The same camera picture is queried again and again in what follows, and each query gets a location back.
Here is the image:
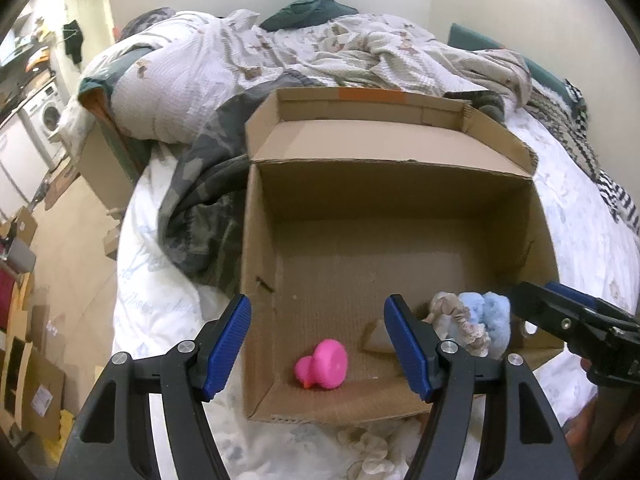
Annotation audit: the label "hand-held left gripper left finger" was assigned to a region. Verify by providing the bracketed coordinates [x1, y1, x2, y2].
[55, 294, 252, 480]

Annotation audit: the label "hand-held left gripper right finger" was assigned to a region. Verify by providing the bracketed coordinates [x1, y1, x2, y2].
[383, 295, 583, 480]

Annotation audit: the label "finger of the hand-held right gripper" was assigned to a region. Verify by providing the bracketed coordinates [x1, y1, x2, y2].
[511, 281, 608, 361]
[544, 281, 640, 328]

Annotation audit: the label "beige patterned scrunchie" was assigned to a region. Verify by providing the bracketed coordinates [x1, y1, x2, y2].
[424, 292, 490, 358]

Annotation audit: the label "blue fluffy scrunchie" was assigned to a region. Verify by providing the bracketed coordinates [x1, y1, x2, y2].
[447, 292, 512, 361]

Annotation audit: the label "pink rubber duck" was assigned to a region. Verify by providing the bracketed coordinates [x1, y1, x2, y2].
[294, 339, 349, 391]

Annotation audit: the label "white ruffled scrunchie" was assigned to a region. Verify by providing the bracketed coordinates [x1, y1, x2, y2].
[336, 427, 403, 480]

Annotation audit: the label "black white striped cloth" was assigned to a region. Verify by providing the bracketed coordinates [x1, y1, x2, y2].
[525, 77, 640, 237]

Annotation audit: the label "grey camouflage blanket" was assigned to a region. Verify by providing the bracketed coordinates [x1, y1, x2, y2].
[156, 69, 313, 297]

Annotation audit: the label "flat cardboard pieces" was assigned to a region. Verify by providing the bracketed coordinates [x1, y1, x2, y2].
[0, 207, 68, 443]

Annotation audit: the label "large brown cardboard box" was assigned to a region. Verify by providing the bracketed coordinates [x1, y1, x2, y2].
[76, 89, 143, 210]

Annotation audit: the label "white bear print comforter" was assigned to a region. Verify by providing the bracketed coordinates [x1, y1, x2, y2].
[59, 8, 532, 147]

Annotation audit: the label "teal pillow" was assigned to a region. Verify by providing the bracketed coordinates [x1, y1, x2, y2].
[446, 22, 587, 113]

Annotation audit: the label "white kitchen cabinet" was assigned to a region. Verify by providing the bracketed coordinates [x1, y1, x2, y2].
[0, 112, 51, 218]

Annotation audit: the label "white washing machine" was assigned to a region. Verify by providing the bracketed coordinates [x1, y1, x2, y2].
[21, 82, 65, 140]

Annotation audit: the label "dark hanging garment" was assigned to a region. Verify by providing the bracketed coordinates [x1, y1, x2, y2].
[62, 19, 84, 64]

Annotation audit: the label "dark green pillow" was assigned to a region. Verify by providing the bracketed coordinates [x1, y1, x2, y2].
[260, 0, 359, 32]

